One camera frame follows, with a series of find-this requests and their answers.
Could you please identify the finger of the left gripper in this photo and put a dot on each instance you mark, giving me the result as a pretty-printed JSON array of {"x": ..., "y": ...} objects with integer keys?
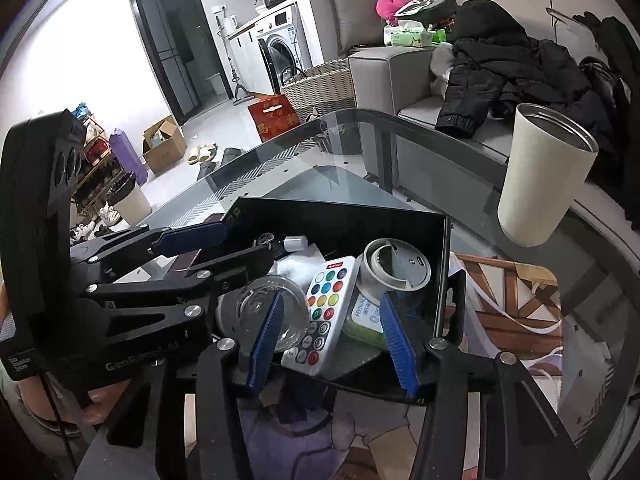
[
  {"x": 243, "y": 266},
  {"x": 176, "y": 242}
]

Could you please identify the white colourful button remote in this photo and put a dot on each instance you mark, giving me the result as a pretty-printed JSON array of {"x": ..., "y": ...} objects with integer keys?
[{"x": 328, "y": 297}]

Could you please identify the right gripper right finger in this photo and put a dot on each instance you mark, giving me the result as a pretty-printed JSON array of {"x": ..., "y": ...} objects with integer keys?
[{"x": 521, "y": 436}]

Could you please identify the round white smoke detector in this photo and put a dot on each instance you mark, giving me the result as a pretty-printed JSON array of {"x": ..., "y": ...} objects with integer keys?
[{"x": 391, "y": 265}]

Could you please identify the grey sofa cushion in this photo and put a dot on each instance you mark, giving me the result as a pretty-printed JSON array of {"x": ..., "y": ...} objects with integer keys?
[{"x": 357, "y": 24}]

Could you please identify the green wet wipes pack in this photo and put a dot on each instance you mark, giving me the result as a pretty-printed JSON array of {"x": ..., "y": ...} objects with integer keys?
[{"x": 409, "y": 33}]

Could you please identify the beige slipper pair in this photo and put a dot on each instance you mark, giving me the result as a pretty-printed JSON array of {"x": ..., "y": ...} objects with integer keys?
[{"x": 202, "y": 153}]

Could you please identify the purple yoga mat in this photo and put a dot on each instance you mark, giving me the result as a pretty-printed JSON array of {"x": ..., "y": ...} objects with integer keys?
[{"x": 126, "y": 155}]

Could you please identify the white bin black liner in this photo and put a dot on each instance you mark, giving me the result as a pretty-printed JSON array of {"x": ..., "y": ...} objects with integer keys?
[{"x": 126, "y": 197}]

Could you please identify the black jacket on sofa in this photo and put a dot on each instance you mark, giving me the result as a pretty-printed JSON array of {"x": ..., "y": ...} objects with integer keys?
[{"x": 497, "y": 67}]

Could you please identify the brown cardboard box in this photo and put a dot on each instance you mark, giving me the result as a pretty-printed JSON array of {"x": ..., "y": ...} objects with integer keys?
[{"x": 163, "y": 144}]

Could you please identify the woven laundry basket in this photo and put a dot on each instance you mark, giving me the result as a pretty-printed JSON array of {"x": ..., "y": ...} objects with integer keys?
[{"x": 320, "y": 90}]

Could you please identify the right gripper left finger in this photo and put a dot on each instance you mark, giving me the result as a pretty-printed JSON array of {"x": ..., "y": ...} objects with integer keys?
[{"x": 185, "y": 424}]

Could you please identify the pink plush toy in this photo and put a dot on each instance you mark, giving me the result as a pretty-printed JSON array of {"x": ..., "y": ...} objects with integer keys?
[{"x": 387, "y": 9}]

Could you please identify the grey sofa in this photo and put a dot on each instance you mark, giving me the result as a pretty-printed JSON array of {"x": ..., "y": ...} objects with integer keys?
[{"x": 412, "y": 82}]

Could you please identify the dark clothes pile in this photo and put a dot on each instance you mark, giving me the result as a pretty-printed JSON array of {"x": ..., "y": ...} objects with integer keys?
[{"x": 616, "y": 81}]

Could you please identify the person's left hand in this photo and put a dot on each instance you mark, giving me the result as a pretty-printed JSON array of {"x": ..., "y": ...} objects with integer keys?
[{"x": 103, "y": 400}]

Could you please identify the black cardboard box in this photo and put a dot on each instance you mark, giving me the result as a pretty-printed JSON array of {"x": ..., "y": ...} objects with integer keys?
[{"x": 353, "y": 295}]

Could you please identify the red gift bag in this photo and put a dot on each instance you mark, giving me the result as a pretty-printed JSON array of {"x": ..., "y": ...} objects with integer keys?
[{"x": 273, "y": 116}]

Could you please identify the green white tissue pack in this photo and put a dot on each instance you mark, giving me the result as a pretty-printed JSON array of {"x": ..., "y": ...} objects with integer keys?
[{"x": 363, "y": 323}]

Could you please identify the white washing machine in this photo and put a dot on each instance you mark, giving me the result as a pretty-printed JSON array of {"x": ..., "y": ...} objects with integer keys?
[{"x": 282, "y": 43}]

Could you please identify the anime printed desk mat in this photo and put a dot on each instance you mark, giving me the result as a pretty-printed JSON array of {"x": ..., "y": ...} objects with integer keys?
[{"x": 521, "y": 437}]

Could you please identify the cream tumbler cup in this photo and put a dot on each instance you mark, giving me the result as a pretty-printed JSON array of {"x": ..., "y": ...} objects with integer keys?
[{"x": 550, "y": 159}]

